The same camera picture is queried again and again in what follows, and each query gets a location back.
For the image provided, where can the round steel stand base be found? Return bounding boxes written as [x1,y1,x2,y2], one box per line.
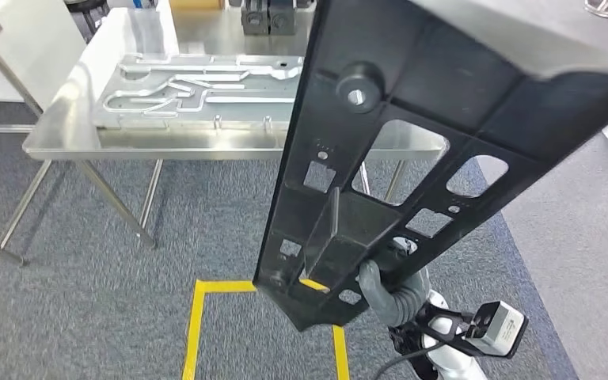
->
[584,0,608,20]

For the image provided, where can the stainless steel workbench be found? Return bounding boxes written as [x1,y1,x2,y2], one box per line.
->
[22,6,449,250]

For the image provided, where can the black cable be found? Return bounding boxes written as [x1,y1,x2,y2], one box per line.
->
[372,340,444,380]

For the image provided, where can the black plastic plate with cutouts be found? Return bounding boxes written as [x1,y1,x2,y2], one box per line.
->
[253,0,608,333]

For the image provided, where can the plain white cabinet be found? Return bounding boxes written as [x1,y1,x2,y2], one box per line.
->
[0,0,88,103]

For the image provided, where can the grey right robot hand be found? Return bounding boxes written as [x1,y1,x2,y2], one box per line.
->
[357,237,434,329]

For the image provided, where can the aluminium fixture plate with grooves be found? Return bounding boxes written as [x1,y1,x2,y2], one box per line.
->
[92,52,305,131]

